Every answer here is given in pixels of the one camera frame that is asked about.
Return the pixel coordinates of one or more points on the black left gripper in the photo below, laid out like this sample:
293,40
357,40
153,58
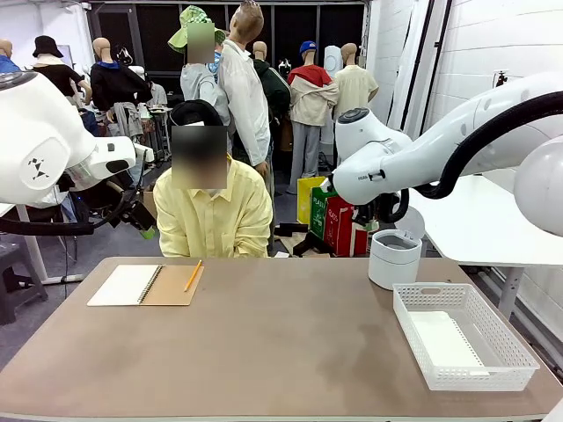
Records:
138,216

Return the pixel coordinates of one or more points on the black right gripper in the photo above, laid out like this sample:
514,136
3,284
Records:
363,214

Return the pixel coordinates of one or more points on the kraft cover spiral notebook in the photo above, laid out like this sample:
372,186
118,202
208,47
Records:
123,285

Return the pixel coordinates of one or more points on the yellow pencil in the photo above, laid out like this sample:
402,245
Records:
192,276

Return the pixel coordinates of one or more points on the white paper sheet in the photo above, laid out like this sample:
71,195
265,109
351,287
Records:
440,338

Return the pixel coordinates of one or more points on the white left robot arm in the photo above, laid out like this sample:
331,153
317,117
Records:
35,132

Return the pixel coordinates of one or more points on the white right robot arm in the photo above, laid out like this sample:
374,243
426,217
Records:
440,149

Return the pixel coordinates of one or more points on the red recycling bag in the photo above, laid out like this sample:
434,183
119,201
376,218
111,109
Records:
341,242

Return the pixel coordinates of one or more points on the white lidded trash can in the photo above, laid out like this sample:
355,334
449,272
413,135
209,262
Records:
391,264

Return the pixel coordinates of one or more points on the green recycling bag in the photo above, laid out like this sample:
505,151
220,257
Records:
319,215

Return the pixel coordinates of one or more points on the person in yellow shirt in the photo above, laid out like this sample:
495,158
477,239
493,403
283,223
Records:
211,220

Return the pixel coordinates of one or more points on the black floor stand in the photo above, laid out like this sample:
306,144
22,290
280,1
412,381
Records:
310,244

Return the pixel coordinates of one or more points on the yellow recycling bag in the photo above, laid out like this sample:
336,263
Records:
308,198

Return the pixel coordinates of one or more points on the large white table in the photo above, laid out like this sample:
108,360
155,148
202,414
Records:
484,237

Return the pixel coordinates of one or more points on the white desk with metal legs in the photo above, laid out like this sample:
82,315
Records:
33,250

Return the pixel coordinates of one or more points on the metal cart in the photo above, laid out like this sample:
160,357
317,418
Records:
160,112

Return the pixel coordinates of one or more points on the black baseball cap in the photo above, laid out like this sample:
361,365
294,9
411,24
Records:
193,112

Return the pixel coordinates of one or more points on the seated man in gray shirt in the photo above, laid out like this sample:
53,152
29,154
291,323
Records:
159,94

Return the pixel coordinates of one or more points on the mannequin with blue cap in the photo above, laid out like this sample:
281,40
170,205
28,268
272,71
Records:
312,101

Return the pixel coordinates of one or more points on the mannequin in cream shirt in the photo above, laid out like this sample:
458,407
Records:
354,88

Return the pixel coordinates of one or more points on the mannequin in black hoodie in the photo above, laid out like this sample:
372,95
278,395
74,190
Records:
114,88

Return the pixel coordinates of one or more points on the mannequin with green checked hat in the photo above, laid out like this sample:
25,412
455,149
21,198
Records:
195,83

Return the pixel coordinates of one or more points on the mannequin in dark green jacket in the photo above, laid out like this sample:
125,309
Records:
275,92

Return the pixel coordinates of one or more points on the white tall appliance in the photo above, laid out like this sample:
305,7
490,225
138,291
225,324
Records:
333,59

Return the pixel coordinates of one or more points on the tall mannequin in white shirt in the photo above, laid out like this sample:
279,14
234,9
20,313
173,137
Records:
242,88

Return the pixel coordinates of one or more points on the mannequin with black bucket hat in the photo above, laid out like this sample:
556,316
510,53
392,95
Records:
57,74

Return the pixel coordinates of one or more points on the white perforated plastic basket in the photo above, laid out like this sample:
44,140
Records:
475,379

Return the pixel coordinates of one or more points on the small black tripod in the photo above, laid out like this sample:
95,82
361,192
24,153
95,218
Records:
500,80

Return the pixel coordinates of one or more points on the whiteboard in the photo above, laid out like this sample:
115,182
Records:
68,55

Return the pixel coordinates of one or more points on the mannequin in blue shirt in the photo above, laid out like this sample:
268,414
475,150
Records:
6,66

